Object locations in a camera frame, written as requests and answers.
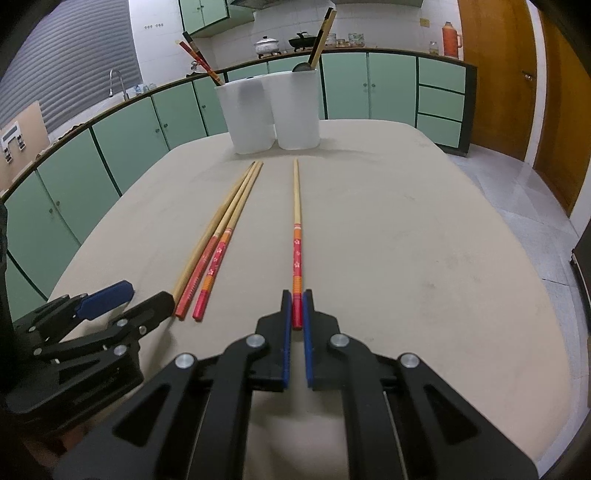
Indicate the dark wood chopstick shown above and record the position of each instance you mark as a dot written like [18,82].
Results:
[321,39]

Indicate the orange thermos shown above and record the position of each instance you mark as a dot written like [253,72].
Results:
[451,39]

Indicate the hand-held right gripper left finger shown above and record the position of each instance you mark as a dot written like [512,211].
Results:
[258,360]

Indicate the black cabinet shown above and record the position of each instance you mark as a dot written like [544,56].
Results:
[582,277]

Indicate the black range hood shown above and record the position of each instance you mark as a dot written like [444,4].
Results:
[249,2]

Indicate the black spoon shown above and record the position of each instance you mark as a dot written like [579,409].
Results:
[302,67]

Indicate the small glass jar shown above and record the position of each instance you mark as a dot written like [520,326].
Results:
[433,48]

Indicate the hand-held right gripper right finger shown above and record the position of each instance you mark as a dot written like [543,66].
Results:
[328,360]

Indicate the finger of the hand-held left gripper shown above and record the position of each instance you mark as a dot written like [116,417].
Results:
[106,297]
[152,309]

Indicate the green wall cabinets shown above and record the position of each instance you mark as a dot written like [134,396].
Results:
[203,14]

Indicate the brown cardboard box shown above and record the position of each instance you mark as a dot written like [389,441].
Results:
[23,143]

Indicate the metal kettle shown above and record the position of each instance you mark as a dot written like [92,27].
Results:
[195,67]

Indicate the grey window blind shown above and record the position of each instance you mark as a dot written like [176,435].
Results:
[69,60]

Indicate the black red-patterned chopstick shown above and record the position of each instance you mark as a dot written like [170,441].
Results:
[198,62]
[203,57]

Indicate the white cooking pot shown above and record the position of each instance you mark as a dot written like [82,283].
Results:
[267,46]

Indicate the wooden door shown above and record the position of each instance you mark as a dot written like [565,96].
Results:
[498,83]
[565,129]

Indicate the metal faucet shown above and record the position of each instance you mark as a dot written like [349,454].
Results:
[117,81]

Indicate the white container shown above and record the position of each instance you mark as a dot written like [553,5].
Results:
[330,40]

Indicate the white twin utensil holder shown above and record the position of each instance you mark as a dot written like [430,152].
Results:
[272,115]

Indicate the black wok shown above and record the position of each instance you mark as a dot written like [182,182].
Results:
[302,41]

